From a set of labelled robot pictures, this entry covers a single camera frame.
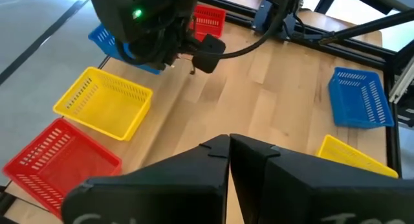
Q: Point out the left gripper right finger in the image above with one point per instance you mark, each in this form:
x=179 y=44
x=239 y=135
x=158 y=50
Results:
x=323 y=198

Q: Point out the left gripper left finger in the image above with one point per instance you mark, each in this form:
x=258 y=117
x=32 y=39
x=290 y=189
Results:
x=161 y=191

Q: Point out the blue plastic slotted basket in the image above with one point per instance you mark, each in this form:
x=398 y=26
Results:
x=105 y=39

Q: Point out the red plastic slotted basket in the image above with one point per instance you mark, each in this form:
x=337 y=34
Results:
x=210 y=21
x=74 y=162

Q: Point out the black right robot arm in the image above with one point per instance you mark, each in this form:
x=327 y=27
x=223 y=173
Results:
x=123 y=10

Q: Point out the blue lid right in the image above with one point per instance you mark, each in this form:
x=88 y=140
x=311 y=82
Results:
x=352 y=104

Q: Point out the silver aluminium extrusion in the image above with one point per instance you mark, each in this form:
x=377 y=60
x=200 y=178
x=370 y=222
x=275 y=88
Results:
x=402 y=85

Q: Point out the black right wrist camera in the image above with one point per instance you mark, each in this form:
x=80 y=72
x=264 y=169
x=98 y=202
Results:
x=208 y=54

